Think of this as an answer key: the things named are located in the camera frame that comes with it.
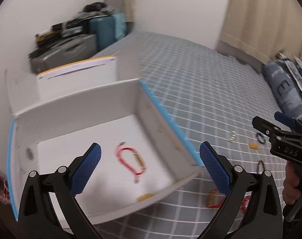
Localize red cord bracelet in box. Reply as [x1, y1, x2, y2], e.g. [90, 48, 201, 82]
[114, 141, 148, 184]

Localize pearl earrings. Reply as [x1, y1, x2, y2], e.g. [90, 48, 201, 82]
[229, 131, 236, 141]

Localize pile of dark clothes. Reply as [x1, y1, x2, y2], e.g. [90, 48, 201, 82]
[72, 2, 116, 20]

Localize blue grey striped pillow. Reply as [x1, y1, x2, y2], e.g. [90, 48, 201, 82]
[262, 59, 302, 120]

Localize grey checked bed sheet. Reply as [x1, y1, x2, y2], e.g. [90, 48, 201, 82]
[97, 32, 286, 238]

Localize white blue cardboard box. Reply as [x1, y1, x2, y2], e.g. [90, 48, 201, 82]
[5, 49, 202, 224]

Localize tied beige curtain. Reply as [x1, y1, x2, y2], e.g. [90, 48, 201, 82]
[123, 0, 135, 23]

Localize yellow flower bead charm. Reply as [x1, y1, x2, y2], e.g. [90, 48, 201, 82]
[249, 142, 259, 150]

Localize multicolour glass bead bracelet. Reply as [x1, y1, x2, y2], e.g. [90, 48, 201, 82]
[256, 132, 267, 146]

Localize person's right hand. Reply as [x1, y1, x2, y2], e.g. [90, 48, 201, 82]
[282, 161, 302, 205]

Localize gold jewelry piece in box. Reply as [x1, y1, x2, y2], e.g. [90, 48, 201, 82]
[136, 193, 155, 202]

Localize teal suitcase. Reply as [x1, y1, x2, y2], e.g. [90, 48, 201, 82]
[89, 13, 127, 51]

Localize grey suitcase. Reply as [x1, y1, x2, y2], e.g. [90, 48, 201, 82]
[28, 34, 98, 74]

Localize red cord gold charm bracelet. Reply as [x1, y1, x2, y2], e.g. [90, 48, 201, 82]
[206, 188, 226, 208]

